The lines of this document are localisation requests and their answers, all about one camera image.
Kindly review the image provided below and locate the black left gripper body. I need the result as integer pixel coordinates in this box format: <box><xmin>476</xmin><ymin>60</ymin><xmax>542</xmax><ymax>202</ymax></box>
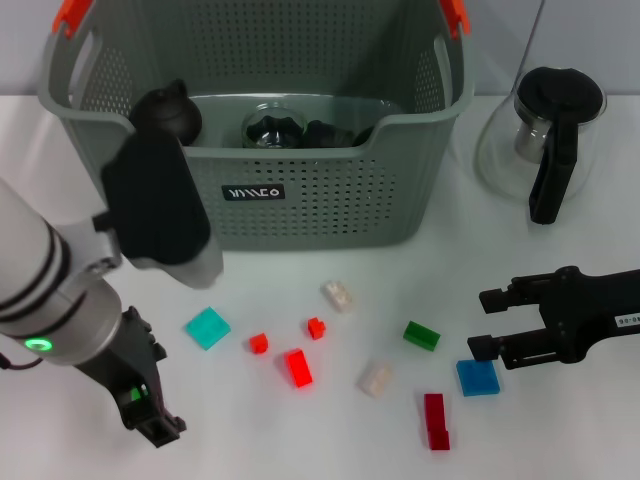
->
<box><xmin>73</xmin><ymin>304</ymin><xmax>167</xmax><ymax>405</ymax></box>

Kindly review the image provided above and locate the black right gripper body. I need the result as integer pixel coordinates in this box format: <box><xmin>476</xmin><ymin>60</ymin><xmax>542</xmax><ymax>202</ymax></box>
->
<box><xmin>538</xmin><ymin>265</ymin><xmax>640</xmax><ymax>365</ymax></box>

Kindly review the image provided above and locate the teal square toy brick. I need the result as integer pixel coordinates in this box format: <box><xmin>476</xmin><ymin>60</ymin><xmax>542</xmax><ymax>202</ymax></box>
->
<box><xmin>184</xmin><ymin>306</ymin><xmax>232</xmax><ymax>351</ymax></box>

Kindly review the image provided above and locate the bright red toy brick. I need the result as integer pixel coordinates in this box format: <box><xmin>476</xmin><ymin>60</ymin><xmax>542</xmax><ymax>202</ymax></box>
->
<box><xmin>284</xmin><ymin>348</ymin><xmax>315</xmax><ymax>389</ymax></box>

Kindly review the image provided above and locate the grey perforated storage basket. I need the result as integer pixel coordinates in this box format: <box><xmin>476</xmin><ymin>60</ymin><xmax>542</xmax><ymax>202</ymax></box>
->
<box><xmin>38</xmin><ymin>0</ymin><xmax>476</xmax><ymax>251</ymax></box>

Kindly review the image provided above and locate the blue square toy brick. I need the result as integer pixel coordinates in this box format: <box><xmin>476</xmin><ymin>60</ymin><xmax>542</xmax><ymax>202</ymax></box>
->
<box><xmin>456</xmin><ymin>358</ymin><xmax>503</xmax><ymax>398</ymax></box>

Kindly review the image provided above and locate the green rectangular toy brick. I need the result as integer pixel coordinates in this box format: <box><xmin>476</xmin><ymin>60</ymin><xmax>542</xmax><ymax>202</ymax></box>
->
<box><xmin>403</xmin><ymin>320</ymin><xmax>442</xmax><ymax>353</ymax></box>

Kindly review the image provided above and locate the dark red long toy brick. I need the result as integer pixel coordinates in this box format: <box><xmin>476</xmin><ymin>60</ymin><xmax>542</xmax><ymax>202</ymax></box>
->
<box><xmin>423</xmin><ymin>393</ymin><xmax>450</xmax><ymax>451</ymax></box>

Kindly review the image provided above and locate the white toy brick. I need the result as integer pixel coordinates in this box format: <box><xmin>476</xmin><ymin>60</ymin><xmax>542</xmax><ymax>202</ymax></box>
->
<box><xmin>355</xmin><ymin>360</ymin><xmax>395</xmax><ymax>398</ymax></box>
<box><xmin>322</xmin><ymin>281</ymin><xmax>355</xmax><ymax>313</ymax></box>

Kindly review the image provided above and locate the black round ceramic teapot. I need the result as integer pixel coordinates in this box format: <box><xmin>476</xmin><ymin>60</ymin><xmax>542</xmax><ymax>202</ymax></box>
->
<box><xmin>130</xmin><ymin>79</ymin><xmax>204</xmax><ymax>147</ymax></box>

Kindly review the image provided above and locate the left arm cable with connector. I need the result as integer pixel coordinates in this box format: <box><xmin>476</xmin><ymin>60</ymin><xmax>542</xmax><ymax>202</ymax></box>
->
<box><xmin>0</xmin><ymin>351</ymin><xmax>45</xmax><ymax>372</ymax></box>

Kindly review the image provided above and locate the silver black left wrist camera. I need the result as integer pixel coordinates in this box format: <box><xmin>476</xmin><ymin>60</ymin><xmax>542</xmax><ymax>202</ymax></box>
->
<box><xmin>99</xmin><ymin>132</ymin><xmax>225</xmax><ymax>290</ymax></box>

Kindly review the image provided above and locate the glass teapot with black handle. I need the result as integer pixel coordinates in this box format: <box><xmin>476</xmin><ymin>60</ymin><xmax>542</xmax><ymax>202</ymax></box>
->
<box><xmin>474</xmin><ymin>66</ymin><xmax>609</xmax><ymax>225</ymax></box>

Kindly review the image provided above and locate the orange basket carry handle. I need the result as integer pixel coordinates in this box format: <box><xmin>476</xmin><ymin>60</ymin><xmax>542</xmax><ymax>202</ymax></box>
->
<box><xmin>52</xmin><ymin>0</ymin><xmax>474</xmax><ymax>40</ymax></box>

